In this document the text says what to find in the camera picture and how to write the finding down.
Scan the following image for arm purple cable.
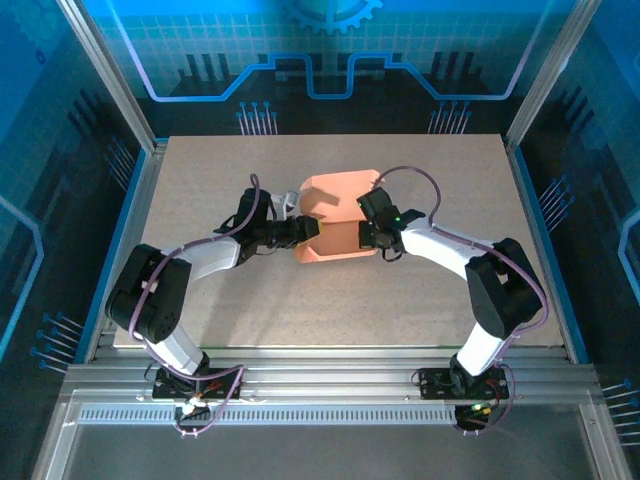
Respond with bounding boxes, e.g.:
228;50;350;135
377;165;550;437
128;172;262;437

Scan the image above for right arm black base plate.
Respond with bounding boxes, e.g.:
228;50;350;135
417;367;511;401

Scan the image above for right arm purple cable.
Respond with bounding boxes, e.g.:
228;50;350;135
377;165;550;437

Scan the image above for black round cable hub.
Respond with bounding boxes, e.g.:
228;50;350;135
452;402;494;437

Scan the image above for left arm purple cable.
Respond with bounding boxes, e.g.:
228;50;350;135
128;172;262;437

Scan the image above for aluminium frame cross rail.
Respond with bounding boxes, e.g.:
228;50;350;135
62;347;601;401

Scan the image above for aluminium corner post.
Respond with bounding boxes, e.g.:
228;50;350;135
55;0;169;154
502;0;604;151

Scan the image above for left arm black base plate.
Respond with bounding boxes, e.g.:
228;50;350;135
151;367;245;401

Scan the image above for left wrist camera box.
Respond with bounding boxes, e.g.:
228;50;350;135
278;188;302;214

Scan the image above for slotted grey cable duct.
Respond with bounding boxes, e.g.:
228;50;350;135
78;407;459;427

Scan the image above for aluminium side rail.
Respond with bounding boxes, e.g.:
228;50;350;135
502;134;576;364
82;139;170;364

